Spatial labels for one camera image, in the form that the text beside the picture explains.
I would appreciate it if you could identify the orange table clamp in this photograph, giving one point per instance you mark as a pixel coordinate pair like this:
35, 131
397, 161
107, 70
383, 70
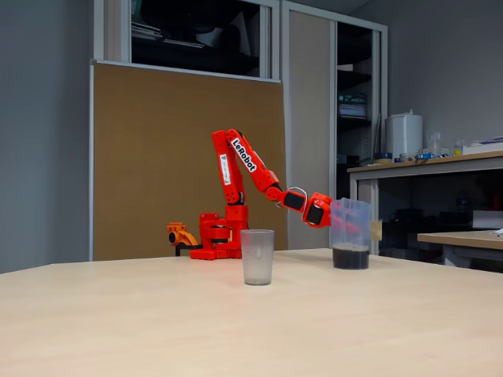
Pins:
181, 235

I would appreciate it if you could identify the grey tall cabinet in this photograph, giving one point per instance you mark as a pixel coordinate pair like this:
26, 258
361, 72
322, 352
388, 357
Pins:
310, 118

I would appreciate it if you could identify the clear plastic pitcher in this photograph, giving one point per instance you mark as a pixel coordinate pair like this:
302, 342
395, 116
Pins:
350, 255

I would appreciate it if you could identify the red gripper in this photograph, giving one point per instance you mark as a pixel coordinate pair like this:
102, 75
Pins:
321, 210

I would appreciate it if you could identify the white cylindrical container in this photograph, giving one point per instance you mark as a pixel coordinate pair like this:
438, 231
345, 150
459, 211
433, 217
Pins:
404, 137

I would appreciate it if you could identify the white folded paper sheet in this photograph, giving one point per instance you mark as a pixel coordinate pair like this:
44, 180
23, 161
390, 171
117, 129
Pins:
214, 37

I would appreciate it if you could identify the brown pin board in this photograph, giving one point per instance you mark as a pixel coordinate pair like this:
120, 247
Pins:
157, 157

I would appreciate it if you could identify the clear drinking glass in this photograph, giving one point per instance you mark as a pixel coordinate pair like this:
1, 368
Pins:
434, 143

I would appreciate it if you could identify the wooden top workbench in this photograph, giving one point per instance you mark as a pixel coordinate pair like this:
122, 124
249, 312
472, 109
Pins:
432, 165

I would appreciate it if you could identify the white storage box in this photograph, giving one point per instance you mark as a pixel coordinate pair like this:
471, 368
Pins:
489, 220

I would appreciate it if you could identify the small yellow jar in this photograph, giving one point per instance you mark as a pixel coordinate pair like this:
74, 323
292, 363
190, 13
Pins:
458, 149

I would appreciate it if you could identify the blue tape roll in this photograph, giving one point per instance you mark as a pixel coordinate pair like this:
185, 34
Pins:
383, 158

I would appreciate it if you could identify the white flat box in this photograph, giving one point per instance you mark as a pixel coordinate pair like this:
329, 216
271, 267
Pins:
485, 147

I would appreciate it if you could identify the low wooden top table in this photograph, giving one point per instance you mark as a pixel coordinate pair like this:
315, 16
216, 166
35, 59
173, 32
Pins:
463, 239

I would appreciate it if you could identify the stack of books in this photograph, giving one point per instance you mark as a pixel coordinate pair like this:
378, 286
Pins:
352, 108

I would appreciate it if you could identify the red robot arm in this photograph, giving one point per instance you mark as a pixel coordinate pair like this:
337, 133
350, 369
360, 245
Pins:
259, 178

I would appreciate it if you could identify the translucent plastic cup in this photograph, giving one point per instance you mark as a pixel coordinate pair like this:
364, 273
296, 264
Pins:
257, 259

